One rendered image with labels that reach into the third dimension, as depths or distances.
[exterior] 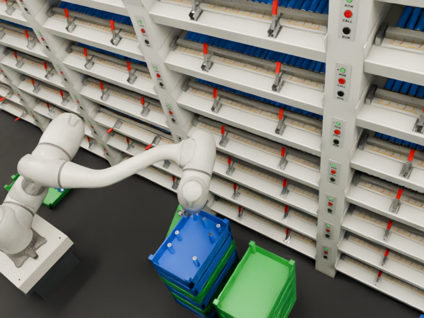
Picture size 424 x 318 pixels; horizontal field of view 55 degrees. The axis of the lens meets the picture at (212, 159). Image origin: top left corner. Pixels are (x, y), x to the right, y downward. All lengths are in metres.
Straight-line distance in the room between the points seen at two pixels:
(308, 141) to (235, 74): 0.33
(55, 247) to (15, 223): 0.23
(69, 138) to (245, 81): 0.70
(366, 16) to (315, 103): 0.33
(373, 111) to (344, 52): 0.22
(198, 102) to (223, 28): 0.43
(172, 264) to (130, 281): 0.54
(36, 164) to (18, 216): 0.58
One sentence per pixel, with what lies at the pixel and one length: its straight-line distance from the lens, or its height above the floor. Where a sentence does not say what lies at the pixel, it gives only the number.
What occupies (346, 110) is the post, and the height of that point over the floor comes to 1.09.
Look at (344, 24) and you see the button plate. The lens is 1.03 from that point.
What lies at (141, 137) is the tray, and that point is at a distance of 2.08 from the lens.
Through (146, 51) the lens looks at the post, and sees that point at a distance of 1.53.
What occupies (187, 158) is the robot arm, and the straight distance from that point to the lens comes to 1.40.
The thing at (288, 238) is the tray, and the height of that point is 0.14.
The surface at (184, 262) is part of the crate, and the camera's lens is 1.72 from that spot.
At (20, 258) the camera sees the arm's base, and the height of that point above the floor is 0.29.
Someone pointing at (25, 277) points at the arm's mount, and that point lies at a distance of 2.16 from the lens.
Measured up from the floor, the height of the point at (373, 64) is 1.26.
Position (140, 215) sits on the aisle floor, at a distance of 2.41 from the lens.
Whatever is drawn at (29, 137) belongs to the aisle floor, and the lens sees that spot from 3.26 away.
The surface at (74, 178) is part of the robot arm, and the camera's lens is 1.50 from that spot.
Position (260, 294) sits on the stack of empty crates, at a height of 0.32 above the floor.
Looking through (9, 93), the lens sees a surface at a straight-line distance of 3.17.
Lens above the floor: 1.91
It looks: 49 degrees down
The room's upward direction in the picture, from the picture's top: 15 degrees counter-clockwise
